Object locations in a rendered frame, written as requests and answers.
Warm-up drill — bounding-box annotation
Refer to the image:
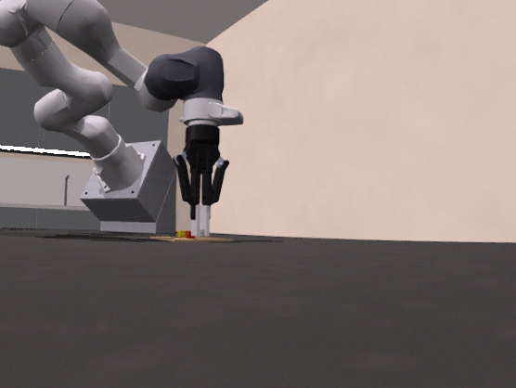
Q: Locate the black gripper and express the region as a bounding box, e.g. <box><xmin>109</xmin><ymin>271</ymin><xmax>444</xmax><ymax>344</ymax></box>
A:
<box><xmin>173</xmin><ymin>124</ymin><xmax>229</xmax><ymax>236</ymax></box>

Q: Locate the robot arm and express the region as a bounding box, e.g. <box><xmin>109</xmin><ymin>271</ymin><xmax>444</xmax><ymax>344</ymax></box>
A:
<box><xmin>0</xmin><ymin>0</ymin><xmax>244</xmax><ymax>193</ymax></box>

